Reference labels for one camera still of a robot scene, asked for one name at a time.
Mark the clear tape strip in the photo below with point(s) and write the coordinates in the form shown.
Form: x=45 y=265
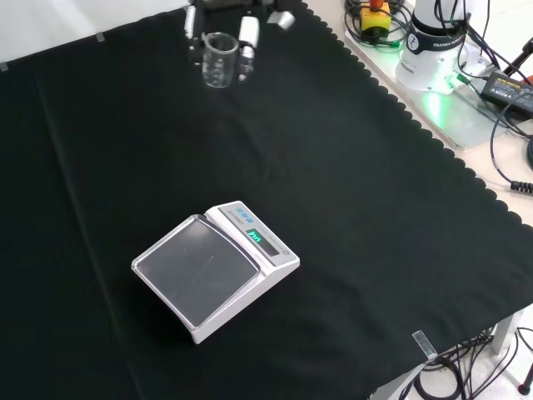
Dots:
x=424 y=345

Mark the grey metal base plate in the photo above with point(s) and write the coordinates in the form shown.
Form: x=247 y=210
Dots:
x=462 y=121

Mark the black power adapter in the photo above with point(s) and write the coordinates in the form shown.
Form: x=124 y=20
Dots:
x=508 y=89

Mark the black tripod leg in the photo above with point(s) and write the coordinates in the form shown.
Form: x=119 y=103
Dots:
x=518 y=58

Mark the grey tape strip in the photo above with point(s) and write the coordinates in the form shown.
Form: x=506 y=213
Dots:
x=101 y=37
x=3 y=67

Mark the black bench cloth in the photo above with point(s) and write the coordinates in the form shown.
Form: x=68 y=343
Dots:
x=354 y=187

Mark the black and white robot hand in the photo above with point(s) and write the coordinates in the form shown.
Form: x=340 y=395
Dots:
x=249 y=31

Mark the yellow emergency stop button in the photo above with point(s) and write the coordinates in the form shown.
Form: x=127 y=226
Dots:
x=375 y=18

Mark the white table leg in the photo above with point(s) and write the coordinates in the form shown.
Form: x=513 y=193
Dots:
x=506 y=333

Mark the white electronic balance steel pan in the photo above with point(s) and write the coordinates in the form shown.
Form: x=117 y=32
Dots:
x=233 y=266

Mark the clear glass beaker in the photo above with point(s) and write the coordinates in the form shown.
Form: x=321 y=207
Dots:
x=217 y=62

